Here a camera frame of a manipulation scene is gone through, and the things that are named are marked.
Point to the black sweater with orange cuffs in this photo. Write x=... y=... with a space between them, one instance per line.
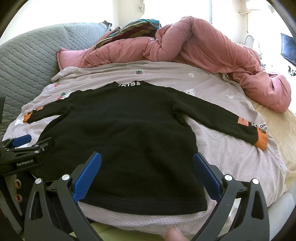
x=129 y=139

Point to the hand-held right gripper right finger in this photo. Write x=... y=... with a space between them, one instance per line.
x=207 y=178

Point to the pale pink printed bed sheet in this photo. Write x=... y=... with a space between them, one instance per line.
x=231 y=150

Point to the pink comforter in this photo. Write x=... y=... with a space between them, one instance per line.
x=196 y=46

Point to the grey quilted headboard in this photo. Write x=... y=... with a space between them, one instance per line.
x=34 y=58

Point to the green hoodie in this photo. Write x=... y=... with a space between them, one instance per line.
x=127 y=235

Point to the person's right hand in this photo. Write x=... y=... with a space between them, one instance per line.
x=174 y=235

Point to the striped pillow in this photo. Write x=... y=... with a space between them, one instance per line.
x=138 y=26

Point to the white mattress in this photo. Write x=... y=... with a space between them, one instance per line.
x=281 y=210

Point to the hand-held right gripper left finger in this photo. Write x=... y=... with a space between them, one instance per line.
x=86 y=178

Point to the black monitor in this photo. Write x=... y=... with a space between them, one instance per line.
x=288 y=48

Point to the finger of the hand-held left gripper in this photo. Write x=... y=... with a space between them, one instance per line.
x=22 y=140
x=39 y=145

